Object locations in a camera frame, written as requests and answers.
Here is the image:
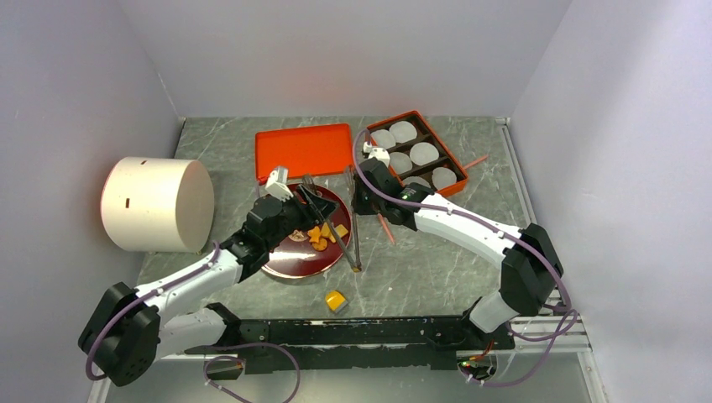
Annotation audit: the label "rectangular butter biscuit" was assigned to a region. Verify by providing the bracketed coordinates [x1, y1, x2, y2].
[334, 224, 349, 238]

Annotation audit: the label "pink stick behind box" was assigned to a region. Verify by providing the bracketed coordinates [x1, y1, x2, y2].
[463, 154, 489, 170]

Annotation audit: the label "round orange cookie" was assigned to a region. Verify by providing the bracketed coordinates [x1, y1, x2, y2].
[310, 237, 328, 252]

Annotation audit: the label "white paper liner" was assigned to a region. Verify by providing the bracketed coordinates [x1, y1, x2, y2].
[370, 129, 396, 149]
[390, 152, 413, 175]
[432, 167, 458, 191]
[409, 142, 440, 166]
[402, 176, 432, 189]
[389, 121, 418, 144]

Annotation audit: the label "orange compartment box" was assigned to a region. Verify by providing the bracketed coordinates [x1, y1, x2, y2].
[367, 111, 469, 196]

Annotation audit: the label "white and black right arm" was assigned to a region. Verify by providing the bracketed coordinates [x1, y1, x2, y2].
[353, 158, 563, 348]

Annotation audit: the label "yellow small block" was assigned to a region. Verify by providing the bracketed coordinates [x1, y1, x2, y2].
[325, 290, 348, 314]

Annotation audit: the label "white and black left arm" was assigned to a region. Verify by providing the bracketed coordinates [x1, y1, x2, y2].
[78, 185, 340, 386]

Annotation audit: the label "metal tongs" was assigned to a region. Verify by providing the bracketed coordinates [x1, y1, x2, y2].
[301, 164, 364, 274]

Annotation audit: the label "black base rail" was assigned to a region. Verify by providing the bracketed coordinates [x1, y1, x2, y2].
[201, 315, 515, 374]

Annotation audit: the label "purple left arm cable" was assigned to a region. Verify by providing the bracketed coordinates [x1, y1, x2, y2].
[84, 240, 223, 383]

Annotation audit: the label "orange box lid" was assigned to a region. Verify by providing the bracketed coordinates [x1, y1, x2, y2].
[254, 123, 353, 184]

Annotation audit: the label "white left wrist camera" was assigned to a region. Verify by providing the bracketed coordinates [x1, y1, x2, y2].
[264, 165, 293, 202]

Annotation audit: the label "pink stick near plate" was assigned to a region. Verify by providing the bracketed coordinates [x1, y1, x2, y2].
[378, 214, 395, 245]

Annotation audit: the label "white cylinder container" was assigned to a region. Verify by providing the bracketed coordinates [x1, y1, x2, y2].
[100, 157, 215, 253]

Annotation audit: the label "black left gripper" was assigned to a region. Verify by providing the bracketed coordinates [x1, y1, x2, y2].
[264, 184, 339, 250]

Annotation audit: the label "dark red round plate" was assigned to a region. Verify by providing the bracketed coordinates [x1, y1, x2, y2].
[263, 186, 353, 279]

